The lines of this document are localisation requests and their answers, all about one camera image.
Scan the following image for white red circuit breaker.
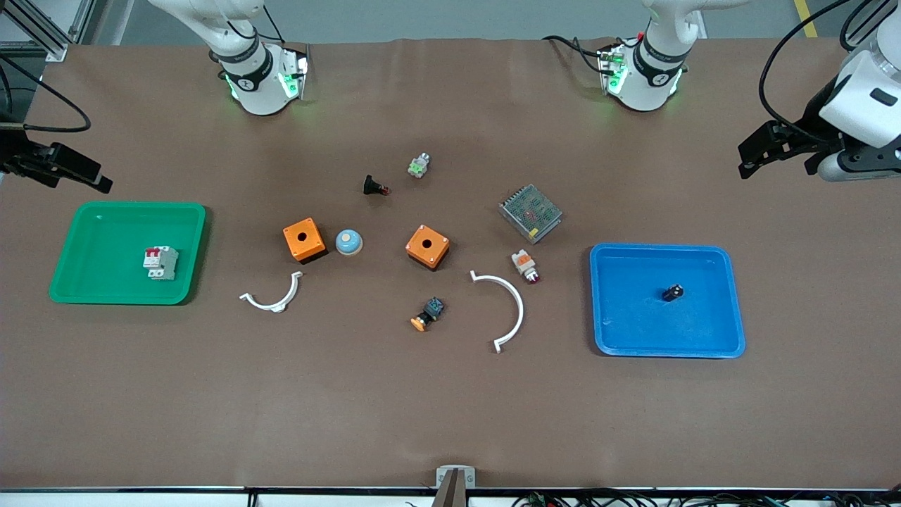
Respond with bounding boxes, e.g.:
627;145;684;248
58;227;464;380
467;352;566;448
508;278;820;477
143;246;179;282

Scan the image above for green plastic tray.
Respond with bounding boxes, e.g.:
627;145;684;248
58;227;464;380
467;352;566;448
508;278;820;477
49;201;207;306

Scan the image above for blue plastic tray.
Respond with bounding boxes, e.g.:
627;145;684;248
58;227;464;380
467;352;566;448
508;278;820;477
589;243;747;359

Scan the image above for metal mesh power supply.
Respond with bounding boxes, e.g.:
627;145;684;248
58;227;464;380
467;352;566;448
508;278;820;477
498;184;564;245

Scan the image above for orange white indicator lamp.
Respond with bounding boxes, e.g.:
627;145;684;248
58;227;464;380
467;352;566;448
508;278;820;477
511;249;542;285

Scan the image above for orange mushroom push button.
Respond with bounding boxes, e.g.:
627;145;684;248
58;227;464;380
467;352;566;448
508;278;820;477
410;296;446;332

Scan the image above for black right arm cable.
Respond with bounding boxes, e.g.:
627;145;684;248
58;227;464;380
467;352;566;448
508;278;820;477
0;55;92;134

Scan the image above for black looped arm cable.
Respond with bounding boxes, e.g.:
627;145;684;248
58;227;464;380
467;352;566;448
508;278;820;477
758;0;849;142

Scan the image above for short black arm cable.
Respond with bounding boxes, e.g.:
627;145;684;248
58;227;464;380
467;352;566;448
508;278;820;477
841;0;877;50

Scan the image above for aluminium frame profile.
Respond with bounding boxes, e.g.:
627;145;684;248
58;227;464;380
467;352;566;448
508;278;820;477
0;0;96;63

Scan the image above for black base power cables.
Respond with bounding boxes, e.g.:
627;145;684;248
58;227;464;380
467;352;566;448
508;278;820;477
542;34;610;75

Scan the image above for orange button enclosure box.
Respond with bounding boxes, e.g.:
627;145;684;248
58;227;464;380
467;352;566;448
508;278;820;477
405;224;451;271
282;218;328;265

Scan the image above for small white curved bracket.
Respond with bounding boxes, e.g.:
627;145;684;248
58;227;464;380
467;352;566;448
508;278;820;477
239;270;303;313

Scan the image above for thin black base cable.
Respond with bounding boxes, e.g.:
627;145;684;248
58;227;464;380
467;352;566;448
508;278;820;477
229;0;286;44

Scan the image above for large white curved bracket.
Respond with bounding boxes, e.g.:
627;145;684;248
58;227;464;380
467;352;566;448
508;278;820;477
470;270;525;354

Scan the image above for black cable bundle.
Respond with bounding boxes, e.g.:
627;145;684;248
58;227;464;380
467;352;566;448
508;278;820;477
510;488;901;507

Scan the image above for grey metal table bracket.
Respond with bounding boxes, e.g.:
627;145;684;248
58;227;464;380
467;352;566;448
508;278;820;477
435;465;477;507

